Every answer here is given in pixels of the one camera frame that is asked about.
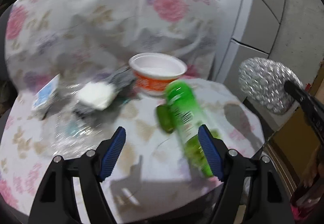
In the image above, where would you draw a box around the orange white instant noodle bowl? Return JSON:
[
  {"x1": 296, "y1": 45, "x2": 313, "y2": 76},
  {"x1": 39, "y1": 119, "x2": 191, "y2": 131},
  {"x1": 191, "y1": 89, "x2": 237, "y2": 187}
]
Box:
[{"x1": 129, "y1": 52, "x2": 187, "y2": 96}]

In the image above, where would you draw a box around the silver foil ball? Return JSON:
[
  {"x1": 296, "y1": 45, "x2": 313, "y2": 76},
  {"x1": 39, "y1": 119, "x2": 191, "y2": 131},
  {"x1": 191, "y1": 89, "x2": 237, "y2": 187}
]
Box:
[{"x1": 238, "y1": 57, "x2": 304, "y2": 115}]

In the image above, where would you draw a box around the person's right hand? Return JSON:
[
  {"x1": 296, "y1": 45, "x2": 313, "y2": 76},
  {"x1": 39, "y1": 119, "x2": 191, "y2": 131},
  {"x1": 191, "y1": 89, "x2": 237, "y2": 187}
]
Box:
[{"x1": 302, "y1": 146, "x2": 320, "y2": 188}]

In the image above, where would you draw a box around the white crumpled tissue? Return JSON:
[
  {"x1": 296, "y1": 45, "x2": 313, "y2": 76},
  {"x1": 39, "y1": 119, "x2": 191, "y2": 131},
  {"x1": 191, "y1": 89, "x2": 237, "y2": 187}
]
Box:
[{"x1": 76, "y1": 81, "x2": 117, "y2": 110}]

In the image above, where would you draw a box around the clear plastic wrapper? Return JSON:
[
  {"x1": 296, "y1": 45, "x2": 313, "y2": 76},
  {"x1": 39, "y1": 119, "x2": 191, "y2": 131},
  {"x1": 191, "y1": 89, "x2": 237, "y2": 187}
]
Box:
[{"x1": 39, "y1": 67, "x2": 136, "y2": 157}]

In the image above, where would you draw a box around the floral pink tablecloth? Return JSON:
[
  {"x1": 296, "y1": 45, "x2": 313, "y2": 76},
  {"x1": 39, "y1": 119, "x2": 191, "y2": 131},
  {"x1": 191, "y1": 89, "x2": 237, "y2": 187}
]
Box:
[{"x1": 1, "y1": 0, "x2": 264, "y2": 223}]

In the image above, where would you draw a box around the green plastic bottle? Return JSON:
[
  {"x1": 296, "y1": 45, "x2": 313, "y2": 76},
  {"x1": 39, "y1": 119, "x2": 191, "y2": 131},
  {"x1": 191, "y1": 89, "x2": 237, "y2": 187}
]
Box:
[{"x1": 156, "y1": 80, "x2": 221, "y2": 178}]

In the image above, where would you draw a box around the blue white small carton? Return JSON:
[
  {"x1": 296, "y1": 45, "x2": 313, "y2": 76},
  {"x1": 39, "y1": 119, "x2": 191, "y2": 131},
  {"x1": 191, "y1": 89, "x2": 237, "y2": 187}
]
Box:
[{"x1": 31, "y1": 74, "x2": 60, "y2": 112}]

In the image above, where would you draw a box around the silver grey refrigerator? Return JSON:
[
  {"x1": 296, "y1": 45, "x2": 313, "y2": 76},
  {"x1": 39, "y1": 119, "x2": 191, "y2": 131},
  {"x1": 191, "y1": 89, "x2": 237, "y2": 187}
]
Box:
[{"x1": 210, "y1": 0, "x2": 285, "y2": 100}]

